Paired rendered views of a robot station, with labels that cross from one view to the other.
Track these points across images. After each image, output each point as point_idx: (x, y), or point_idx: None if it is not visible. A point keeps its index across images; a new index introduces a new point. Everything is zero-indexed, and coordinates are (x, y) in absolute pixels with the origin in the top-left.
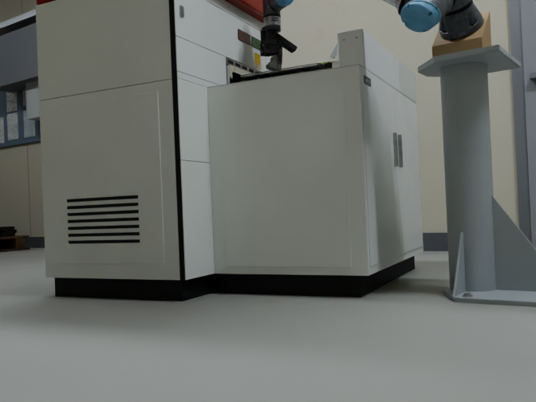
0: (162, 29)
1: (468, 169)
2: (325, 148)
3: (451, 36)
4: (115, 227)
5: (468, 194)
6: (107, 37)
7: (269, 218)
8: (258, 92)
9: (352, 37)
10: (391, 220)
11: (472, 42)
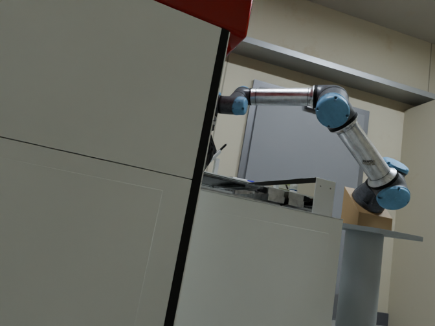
0: (193, 101)
1: (372, 323)
2: (302, 298)
3: (372, 209)
4: None
5: None
6: (81, 60)
7: None
8: (245, 213)
9: (327, 187)
10: None
11: (386, 220)
